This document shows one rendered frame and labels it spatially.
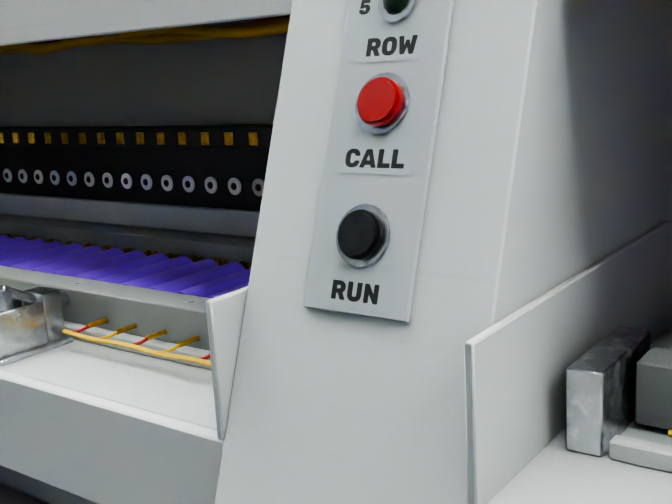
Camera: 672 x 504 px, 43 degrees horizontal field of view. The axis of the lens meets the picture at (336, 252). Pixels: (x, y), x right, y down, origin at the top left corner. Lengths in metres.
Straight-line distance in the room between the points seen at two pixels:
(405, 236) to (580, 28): 0.09
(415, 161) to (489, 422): 0.08
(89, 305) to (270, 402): 0.17
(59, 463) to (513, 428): 0.20
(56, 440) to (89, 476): 0.02
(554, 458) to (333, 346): 0.08
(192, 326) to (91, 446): 0.07
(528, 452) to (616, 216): 0.11
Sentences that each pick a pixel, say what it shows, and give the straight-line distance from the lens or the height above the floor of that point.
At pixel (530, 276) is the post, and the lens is 0.27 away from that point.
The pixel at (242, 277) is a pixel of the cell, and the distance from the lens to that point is 0.45.
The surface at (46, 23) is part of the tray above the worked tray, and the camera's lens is 0.45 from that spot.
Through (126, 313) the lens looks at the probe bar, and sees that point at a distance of 0.41.
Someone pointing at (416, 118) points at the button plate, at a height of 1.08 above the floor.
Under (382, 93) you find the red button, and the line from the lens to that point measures 0.27.
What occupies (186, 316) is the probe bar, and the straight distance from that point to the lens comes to 0.38.
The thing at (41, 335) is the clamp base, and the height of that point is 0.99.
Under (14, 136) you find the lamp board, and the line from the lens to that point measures 0.71.
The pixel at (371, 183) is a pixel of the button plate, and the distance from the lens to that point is 0.27.
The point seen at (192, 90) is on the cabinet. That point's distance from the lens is 0.64.
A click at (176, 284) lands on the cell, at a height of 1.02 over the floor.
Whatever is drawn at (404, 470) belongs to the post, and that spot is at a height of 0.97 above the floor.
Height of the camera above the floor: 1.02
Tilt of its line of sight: 4 degrees up
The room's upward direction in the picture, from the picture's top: 8 degrees clockwise
